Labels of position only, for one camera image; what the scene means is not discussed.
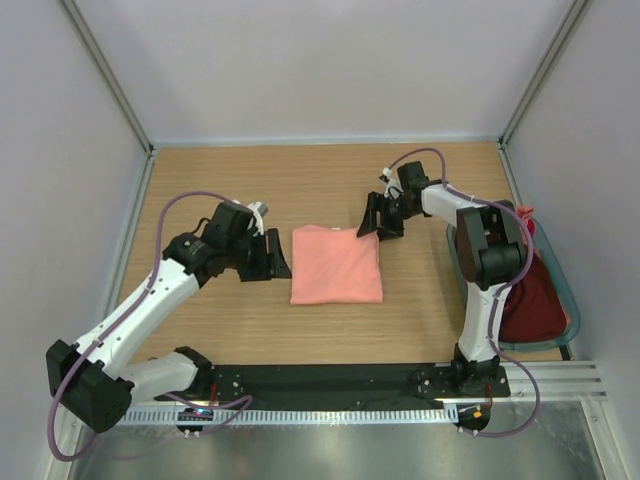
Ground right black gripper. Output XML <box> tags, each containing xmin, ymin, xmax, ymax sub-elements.
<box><xmin>357</xmin><ymin>192</ymin><xmax>418</xmax><ymax>243</ymax></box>

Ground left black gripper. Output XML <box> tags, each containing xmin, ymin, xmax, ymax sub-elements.
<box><xmin>225</xmin><ymin>228</ymin><xmax>291</xmax><ymax>282</ymax></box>

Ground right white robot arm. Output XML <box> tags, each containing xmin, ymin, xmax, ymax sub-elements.
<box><xmin>357</xmin><ymin>161</ymin><xmax>532</xmax><ymax>396</ymax></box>

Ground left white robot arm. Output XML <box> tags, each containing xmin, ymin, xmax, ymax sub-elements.
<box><xmin>45</xmin><ymin>201</ymin><xmax>292</xmax><ymax>433</ymax></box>

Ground teal plastic basket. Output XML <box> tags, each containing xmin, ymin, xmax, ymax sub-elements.
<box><xmin>446</xmin><ymin>218</ymin><xmax>580</xmax><ymax>359</ymax></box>

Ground dark red t shirt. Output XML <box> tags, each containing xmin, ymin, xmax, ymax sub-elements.
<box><xmin>499</xmin><ymin>253</ymin><xmax>567</xmax><ymax>343</ymax></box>

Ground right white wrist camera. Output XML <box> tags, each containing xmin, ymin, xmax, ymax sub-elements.
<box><xmin>380</xmin><ymin>167</ymin><xmax>402</xmax><ymax>199</ymax></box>

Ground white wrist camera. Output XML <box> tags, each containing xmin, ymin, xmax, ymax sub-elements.
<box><xmin>247</xmin><ymin>201</ymin><xmax>268</xmax><ymax>236</ymax></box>
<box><xmin>380</xmin><ymin>167</ymin><xmax>402</xmax><ymax>199</ymax></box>

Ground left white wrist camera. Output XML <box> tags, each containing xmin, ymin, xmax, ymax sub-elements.
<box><xmin>247</xmin><ymin>201</ymin><xmax>268</xmax><ymax>236</ymax></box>

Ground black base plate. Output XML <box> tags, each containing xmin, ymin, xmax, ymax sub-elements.
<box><xmin>182</xmin><ymin>363</ymin><xmax>510</xmax><ymax>402</ymax></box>

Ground white slotted cable duct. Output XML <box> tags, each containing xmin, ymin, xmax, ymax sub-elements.
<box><xmin>118</xmin><ymin>404</ymin><xmax>458</xmax><ymax>427</ymax></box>

